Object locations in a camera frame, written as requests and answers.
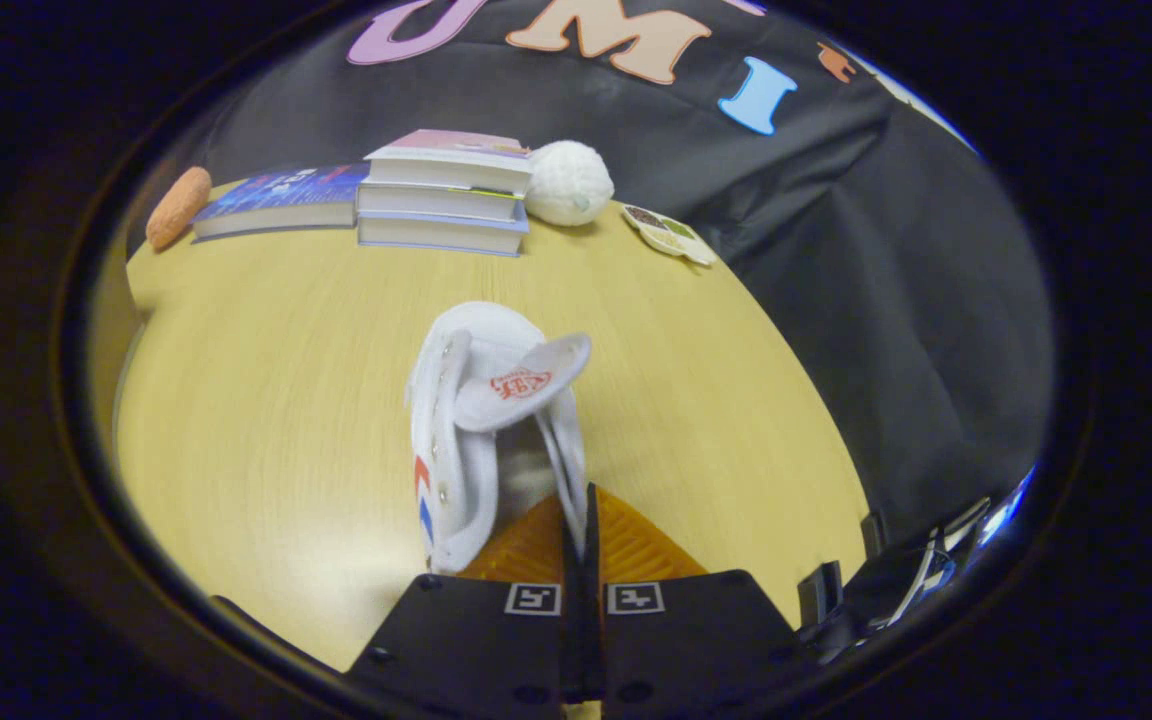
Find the white fluffy ball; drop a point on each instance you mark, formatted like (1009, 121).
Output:
(568, 183)

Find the black backdrop cloth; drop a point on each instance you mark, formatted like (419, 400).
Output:
(886, 300)

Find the small divided dish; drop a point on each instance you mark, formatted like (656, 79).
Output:
(668, 236)

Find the white book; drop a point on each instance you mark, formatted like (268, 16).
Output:
(436, 202)

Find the white shoe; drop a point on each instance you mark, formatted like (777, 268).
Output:
(456, 440)

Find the pale blue cover book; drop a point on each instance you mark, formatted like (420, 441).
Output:
(436, 234)

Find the black table clamp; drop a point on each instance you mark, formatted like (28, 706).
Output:
(820, 595)
(873, 534)

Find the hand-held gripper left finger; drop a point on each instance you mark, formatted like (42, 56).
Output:
(476, 640)

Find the orange oval sponge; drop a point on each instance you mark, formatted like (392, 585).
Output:
(178, 208)

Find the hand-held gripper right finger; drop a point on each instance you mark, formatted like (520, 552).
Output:
(696, 640)

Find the pink cover book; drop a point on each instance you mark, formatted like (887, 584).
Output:
(451, 160)

